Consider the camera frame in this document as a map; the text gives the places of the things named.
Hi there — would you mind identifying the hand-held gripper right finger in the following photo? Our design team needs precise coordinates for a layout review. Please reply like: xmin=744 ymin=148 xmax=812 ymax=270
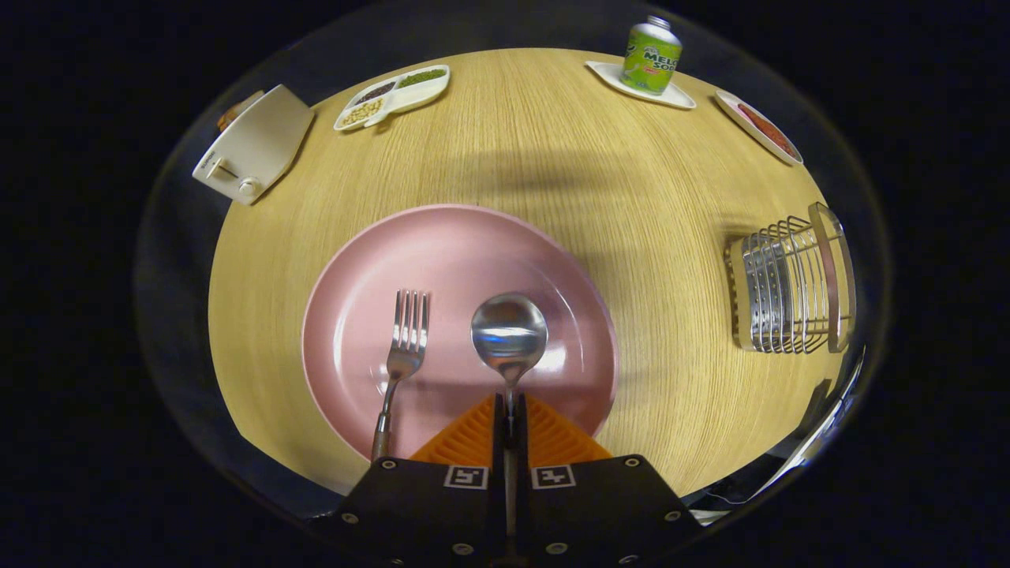
xmin=513 ymin=393 xmax=703 ymax=568

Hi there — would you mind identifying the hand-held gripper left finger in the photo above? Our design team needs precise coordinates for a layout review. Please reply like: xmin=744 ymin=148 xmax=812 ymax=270
xmin=312 ymin=393 xmax=506 ymax=568

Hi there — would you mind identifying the silver spoon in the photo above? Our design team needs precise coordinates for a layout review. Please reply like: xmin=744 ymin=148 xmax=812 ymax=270
xmin=471 ymin=293 xmax=549 ymax=545

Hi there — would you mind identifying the silver fork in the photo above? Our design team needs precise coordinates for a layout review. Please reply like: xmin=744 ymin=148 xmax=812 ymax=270
xmin=371 ymin=289 xmax=431 ymax=461

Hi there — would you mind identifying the pink plate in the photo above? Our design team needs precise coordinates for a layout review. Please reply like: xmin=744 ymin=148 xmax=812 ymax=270
xmin=301 ymin=204 xmax=620 ymax=466

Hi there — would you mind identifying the white toaster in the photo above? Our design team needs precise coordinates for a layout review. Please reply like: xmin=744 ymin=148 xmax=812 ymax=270
xmin=192 ymin=84 xmax=316 ymax=206

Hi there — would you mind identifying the heap of yellow beans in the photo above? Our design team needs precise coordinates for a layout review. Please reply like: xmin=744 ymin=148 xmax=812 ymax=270
xmin=342 ymin=98 xmax=384 ymax=127

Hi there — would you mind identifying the white oval dish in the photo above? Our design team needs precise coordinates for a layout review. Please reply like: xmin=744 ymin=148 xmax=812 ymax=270
xmin=715 ymin=89 xmax=804 ymax=166

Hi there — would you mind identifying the white divided dish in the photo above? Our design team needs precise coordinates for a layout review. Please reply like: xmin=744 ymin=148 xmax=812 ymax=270
xmin=333 ymin=65 xmax=451 ymax=132

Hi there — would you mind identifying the white square coaster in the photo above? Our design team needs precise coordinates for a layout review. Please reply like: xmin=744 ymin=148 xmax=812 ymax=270
xmin=585 ymin=61 xmax=698 ymax=110

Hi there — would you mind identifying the green soda bottle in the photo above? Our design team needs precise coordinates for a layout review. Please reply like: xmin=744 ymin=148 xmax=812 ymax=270
xmin=619 ymin=16 xmax=683 ymax=96

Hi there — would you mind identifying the metal wire cutlery basket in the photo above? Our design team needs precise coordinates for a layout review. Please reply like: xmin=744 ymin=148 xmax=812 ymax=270
xmin=724 ymin=202 xmax=858 ymax=354

